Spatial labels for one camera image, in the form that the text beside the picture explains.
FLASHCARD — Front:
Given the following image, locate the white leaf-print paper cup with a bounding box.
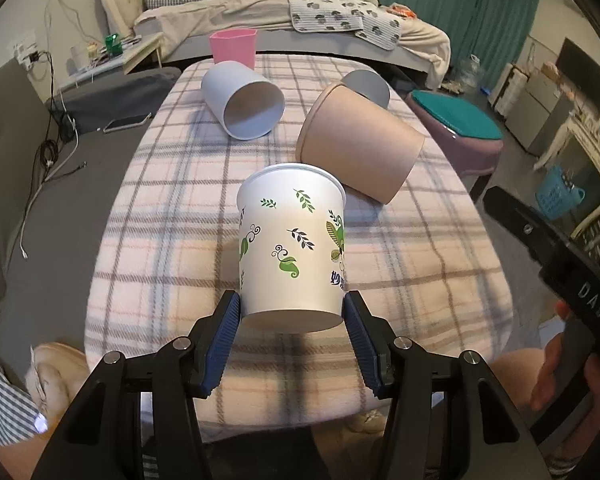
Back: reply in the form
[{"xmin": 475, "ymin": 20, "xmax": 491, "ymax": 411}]
[{"xmin": 237, "ymin": 162, "xmax": 347, "ymax": 334}]

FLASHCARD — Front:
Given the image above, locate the brown kraft paper cup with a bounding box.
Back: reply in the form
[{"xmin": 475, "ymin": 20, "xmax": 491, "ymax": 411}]
[{"xmin": 296, "ymin": 82, "xmax": 425, "ymax": 205}]

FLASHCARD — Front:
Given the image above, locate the grey cup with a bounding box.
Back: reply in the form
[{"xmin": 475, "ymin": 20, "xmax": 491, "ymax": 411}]
[{"xmin": 341, "ymin": 70, "xmax": 390, "ymax": 108}]

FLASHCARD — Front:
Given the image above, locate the pink plastic cup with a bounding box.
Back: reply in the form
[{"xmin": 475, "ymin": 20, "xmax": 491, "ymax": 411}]
[{"xmin": 209, "ymin": 28, "xmax": 258, "ymax": 70}]

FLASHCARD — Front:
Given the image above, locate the right hand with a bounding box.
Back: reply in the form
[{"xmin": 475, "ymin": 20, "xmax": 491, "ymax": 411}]
[{"xmin": 530, "ymin": 330, "xmax": 600, "ymax": 419}]

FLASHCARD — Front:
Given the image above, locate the blue laundry basket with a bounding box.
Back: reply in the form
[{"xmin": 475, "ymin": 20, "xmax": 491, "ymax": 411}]
[{"xmin": 535, "ymin": 166, "xmax": 586, "ymax": 220}]

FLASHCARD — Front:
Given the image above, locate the plaid blanket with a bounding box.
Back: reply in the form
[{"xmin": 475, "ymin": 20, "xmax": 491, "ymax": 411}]
[{"xmin": 84, "ymin": 54, "xmax": 514, "ymax": 440}]

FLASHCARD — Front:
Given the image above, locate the purple stool teal cushion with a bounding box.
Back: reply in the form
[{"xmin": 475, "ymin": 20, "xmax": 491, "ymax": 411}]
[{"xmin": 405, "ymin": 90, "xmax": 504, "ymax": 203}]

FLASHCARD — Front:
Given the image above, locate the white cabinet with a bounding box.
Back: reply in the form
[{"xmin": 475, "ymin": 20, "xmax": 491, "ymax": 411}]
[{"xmin": 489, "ymin": 63, "xmax": 574, "ymax": 157}]

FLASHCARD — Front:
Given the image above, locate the black television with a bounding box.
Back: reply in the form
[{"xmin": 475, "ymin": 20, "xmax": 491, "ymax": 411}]
[{"xmin": 555, "ymin": 38, "xmax": 600, "ymax": 112}]

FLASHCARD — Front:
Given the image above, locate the water jug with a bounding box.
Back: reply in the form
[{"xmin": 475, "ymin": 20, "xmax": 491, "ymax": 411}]
[{"xmin": 453, "ymin": 54, "xmax": 483, "ymax": 93}]

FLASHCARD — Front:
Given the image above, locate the grey sofa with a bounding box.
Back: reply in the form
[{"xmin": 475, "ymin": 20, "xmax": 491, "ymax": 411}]
[{"xmin": 0, "ymin": 61, "xmax": 181, "ymax": 385}]

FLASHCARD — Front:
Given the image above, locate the smartphone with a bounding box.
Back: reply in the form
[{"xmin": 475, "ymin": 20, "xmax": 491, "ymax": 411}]
[{"xmin": 102, "ymin": 113, "xmax": 151, "ymax": 133}]

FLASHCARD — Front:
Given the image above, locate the teal curtain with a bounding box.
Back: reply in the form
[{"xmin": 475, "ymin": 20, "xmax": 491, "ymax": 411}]
[{"xmin": 369, "ymin": 0, "xmax": 545, "ymax": 94}]

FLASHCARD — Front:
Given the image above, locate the white bedside table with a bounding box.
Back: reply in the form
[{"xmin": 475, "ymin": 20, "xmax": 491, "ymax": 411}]
[{"xmin": 60, "ymin": 32, "xmax": 162, "ymax": 90}]

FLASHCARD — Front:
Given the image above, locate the green can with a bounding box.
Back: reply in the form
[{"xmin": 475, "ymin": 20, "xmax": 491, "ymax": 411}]
[{"xmin": 105, "ymin": 32, "xmax": 123, "ymax": 58}]

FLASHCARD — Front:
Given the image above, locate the bed with beige sheets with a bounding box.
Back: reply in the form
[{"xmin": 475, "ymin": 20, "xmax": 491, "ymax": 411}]
[{"xmin": 102, "ymin": 0, "xmax": 452, "ymax": 89}]

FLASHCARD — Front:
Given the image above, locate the patterned white quilt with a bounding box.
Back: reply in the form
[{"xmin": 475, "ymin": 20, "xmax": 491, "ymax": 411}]
[{"xmin": 288, "ymin": 0, "xmax": 401, "ymax": 51}]

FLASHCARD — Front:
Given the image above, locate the white charging cable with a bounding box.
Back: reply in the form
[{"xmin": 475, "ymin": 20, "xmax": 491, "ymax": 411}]
[{"xmin": 18, "ymin": 114, "xmax": 81, "ymax": 261}]

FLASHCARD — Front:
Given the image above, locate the black cable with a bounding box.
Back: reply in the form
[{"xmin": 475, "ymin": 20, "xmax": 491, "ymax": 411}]
[{"xmin": 29, "ymin": 49, "xmax": 89, "ymax": 183}]

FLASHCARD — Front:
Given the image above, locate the wall power socket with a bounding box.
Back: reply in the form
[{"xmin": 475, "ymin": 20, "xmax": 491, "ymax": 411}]
[{"xmin": 9, "ymin": 30, "xmax": 38, "ymax": 70}]

